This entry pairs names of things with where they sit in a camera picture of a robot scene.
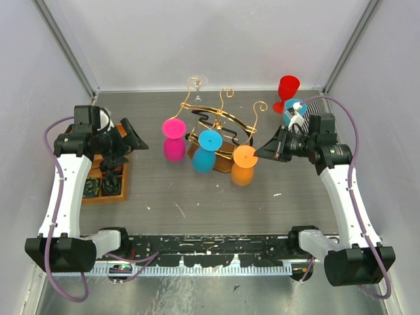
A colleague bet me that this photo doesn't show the light blue wine glass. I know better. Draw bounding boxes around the light blue wine glass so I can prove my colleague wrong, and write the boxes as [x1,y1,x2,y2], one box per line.
[283,98,308,128]

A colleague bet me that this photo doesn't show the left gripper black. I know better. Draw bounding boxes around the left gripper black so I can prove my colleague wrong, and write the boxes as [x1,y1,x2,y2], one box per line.
[95,117,148,168]

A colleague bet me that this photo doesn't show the rolled green patterned tie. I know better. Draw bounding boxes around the rolled green patterned tie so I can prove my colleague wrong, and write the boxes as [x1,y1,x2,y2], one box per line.
[83,177,100,199]

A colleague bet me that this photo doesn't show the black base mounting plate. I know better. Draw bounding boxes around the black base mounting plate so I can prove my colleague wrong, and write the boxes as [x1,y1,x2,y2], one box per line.
[93,234,316,267]

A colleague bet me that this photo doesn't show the blue wine glass front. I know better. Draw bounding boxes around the blue wine glass front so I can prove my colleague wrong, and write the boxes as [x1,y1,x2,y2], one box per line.
[192,130,222,174]

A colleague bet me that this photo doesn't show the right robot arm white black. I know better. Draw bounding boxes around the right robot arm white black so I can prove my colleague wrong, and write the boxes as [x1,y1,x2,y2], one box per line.
[255,126,396,286]

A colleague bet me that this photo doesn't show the aluminium front rail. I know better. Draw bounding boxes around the aluminium front rail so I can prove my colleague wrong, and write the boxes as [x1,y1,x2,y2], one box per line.
[31,234,329,276]

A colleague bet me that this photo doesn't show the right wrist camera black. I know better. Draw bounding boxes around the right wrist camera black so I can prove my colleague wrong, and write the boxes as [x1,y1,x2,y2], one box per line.
[308,113,337,145]

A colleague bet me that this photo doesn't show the wooden compartment tray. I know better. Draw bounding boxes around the wooden compartment tray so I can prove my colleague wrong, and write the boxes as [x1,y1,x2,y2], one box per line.
[82,154,129,205]

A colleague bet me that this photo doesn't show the red wine glass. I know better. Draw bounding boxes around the red wine glass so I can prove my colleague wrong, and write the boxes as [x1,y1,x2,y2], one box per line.
[272,75,301,114]

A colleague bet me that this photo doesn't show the orange wine glass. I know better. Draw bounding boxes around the orange wine glass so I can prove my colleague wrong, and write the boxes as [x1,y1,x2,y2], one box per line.
[230,145,258,186]

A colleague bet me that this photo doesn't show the rolled dark floral tie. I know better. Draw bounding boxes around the rolled dark floral tie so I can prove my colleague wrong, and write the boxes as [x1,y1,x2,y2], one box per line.
[102,173,122,196]

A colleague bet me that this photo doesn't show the clear wine glass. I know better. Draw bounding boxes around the clear wine glass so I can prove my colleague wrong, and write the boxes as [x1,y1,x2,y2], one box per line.
[188,75,208,104]

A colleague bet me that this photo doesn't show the pink wine glass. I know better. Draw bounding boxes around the pink wine glass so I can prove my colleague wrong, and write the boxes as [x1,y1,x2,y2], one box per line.
[162,118,186,162]

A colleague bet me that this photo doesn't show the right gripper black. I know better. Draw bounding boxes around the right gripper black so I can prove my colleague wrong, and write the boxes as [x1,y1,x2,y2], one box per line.
[254,125,315,163]

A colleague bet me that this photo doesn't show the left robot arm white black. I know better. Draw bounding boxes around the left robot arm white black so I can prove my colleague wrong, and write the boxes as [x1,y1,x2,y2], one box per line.
[24,114,148,274]

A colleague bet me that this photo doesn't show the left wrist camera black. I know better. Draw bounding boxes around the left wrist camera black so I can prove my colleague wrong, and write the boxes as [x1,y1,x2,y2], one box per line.
[72,105,113,134]

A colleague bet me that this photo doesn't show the striped black white cloth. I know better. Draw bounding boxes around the striped black white cloth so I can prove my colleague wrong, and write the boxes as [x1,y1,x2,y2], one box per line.
[306,102,324,114]

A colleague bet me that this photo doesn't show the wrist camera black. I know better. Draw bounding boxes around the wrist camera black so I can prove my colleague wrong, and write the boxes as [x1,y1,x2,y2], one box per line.
[72,105,113,134]
[308,113,337,145]

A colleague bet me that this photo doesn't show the gold wire wine glass rack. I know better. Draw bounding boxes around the gold wire wine glass rack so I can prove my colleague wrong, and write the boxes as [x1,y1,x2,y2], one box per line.
[178,75,268,173]

